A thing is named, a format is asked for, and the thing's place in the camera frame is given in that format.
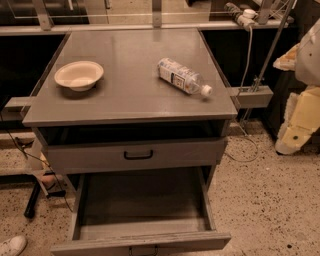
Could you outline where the grey drawer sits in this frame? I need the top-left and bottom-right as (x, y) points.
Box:
(51, 168), (231, 256)
(44, 138), (227, 174)

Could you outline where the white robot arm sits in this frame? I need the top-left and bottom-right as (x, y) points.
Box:
(273, 19), (320, 155)

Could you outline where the grey drawer cabinet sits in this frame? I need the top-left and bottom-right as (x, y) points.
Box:
(21, 27), (239, 188)

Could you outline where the grey top drawer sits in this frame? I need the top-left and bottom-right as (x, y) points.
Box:
(44, 138), (227, 174)

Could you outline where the metal diagonal rod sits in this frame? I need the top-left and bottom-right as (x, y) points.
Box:
(239, 0), (296, 124)

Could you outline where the white power strip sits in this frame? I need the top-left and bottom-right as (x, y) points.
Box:
(224, 2), (257, 30)

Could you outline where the clear plastic water bottle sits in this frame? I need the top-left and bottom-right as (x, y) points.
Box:
(157, 58), (212, 98)

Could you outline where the cream ceramic bowl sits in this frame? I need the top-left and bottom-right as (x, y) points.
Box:
(54, 61), (104, 92)

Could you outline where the black cylindrical leg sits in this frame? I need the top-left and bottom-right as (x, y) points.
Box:
(24, 182), (40, 219)

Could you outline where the white sneaker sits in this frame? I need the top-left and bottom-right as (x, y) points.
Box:
(0, 235), (27, 256)

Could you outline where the grey metal bracket block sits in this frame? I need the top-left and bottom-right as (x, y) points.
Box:
(227, 86), (273, 109)

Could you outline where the white power cable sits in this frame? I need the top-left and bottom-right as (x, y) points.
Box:
(223, 25), (260, 164)

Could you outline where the black floor cable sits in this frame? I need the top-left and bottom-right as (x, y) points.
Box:
(0, 113), (75, 214)

